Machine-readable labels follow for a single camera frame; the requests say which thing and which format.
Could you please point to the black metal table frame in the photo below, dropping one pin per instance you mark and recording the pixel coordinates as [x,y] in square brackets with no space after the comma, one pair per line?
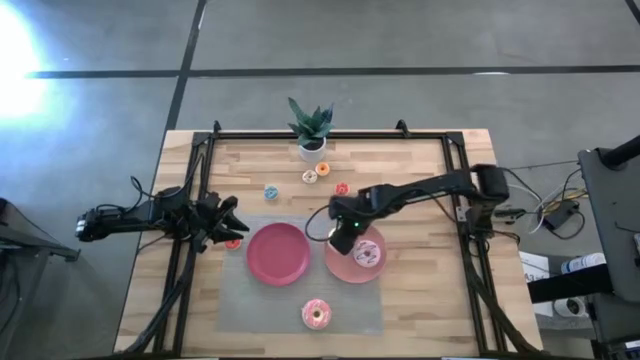
[325,135]

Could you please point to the black shelf bar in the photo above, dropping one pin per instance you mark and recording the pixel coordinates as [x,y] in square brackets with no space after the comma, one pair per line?
[570,289]

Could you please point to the small red pink-sprinkled donut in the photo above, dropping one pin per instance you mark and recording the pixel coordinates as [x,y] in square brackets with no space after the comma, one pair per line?
[342,188]

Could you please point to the large pink frosted donut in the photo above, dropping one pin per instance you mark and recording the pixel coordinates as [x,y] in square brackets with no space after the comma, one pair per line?
[316,314]

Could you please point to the large white chocolate-drizzled donut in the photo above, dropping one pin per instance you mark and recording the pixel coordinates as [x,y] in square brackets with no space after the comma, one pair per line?
[367,254]

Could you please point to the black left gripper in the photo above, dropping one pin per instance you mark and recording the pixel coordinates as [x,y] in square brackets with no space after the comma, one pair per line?
[202,220]

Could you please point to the small orange donut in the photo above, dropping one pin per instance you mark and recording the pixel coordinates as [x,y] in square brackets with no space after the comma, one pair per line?
[322,169]

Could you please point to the green succulent plant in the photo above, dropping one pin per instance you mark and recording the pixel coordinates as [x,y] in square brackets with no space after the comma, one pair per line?
[312,122]

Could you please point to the salmon pink plate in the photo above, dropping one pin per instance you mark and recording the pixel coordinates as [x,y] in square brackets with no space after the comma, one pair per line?
[345,270]

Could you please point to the small blue donut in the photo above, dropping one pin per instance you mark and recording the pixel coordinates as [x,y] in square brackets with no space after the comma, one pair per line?
[271,192]

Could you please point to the grey woven placemat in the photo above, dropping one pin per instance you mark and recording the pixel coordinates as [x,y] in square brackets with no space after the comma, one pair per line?
[280,307]

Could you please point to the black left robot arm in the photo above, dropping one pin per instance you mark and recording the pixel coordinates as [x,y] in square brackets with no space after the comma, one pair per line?
[130,218]

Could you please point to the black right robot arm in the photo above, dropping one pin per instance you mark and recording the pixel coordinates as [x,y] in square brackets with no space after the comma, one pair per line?
[430,187]

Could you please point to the dark red plate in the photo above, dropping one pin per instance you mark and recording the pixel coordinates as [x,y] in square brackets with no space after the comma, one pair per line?
[277,254]

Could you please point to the dark side table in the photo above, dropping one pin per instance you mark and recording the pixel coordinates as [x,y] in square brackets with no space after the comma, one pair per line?
[30,240]

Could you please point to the small cream donut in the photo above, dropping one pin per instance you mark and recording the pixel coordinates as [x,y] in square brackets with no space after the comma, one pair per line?
[309,176]

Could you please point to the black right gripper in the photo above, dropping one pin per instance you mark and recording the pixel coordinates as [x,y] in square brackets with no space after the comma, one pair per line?
[350,210]

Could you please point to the black pole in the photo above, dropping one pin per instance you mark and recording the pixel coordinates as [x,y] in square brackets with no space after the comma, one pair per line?
[622,152]

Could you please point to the white bottle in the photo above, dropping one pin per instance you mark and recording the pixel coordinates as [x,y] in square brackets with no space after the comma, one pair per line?
[582,262]

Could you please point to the white paper sheet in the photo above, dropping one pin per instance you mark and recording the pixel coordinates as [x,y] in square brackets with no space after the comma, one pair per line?
[534,267]

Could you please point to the black power adapter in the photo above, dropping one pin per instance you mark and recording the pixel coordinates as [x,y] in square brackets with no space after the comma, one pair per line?
[560,214]

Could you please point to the grey metal cart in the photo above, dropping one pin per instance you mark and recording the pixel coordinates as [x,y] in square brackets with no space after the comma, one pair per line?
[612,225]

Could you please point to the white tape roll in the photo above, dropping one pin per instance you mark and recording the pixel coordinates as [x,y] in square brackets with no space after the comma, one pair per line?
[570,306]

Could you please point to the white plant pot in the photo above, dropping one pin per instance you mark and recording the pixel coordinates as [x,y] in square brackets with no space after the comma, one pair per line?
[312,152]

